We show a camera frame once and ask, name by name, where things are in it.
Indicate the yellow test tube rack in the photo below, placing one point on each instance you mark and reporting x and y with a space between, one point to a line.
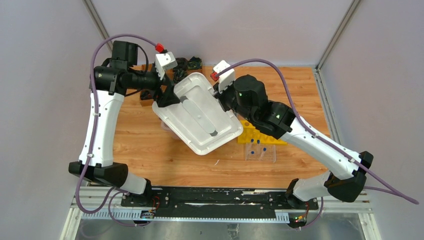
250 132

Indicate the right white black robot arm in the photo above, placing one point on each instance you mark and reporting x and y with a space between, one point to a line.
344 180

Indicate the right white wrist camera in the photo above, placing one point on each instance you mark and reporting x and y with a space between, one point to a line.
224 79

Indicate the pink plastic bin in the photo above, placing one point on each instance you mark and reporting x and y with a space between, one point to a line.
169 130

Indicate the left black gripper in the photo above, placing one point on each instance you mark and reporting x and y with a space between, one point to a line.
162 87

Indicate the brown compartment tray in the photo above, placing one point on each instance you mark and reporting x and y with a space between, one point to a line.
145 96

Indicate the white plastic lid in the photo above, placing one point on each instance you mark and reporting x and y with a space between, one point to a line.
199 119

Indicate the clear well plate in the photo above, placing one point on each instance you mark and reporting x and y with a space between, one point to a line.
270 155

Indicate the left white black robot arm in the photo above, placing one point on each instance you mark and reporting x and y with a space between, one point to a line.
109 83

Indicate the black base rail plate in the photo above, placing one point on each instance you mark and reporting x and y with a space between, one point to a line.
214 204

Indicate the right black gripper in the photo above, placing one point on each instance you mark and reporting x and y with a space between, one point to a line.
220 96

